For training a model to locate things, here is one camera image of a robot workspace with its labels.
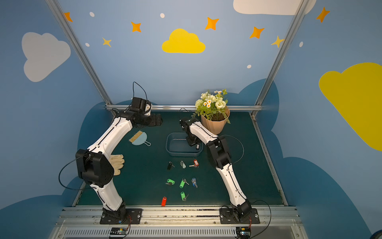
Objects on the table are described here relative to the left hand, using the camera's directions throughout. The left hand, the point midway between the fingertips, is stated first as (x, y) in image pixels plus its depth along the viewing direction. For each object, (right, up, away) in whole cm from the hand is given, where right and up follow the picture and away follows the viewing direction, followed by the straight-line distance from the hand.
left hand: (155, 119), depth 88 cm
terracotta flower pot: (+39, -3, +10) cm, 41 cm away
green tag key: (+9, -37, -2) cm, 38 cm away
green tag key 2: (+16, -38, -3) cm, 41 cm away
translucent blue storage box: (+12, -18, +13) cm, 25 cm away
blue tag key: (+24, -38, -3) cm, 45 cm away
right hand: (+26, -15, +14) cm, 33 cm away
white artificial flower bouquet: (+35, +7, -2) cm, 35 cm away
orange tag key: (+7, -45, -10) cm, 47 cm away
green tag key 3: (+17, -43, -7) cm, 47 cm away
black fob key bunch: (+8, -29, +5) cm, 30 cm away
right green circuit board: (+48, -57, -16) cm, 76 cm away
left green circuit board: (-14, -56, -17) cm, 60 cm away
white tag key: (+16, -29, +5) cm, 33 cm away
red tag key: (+25, -28, +5) cm, 38 cm away
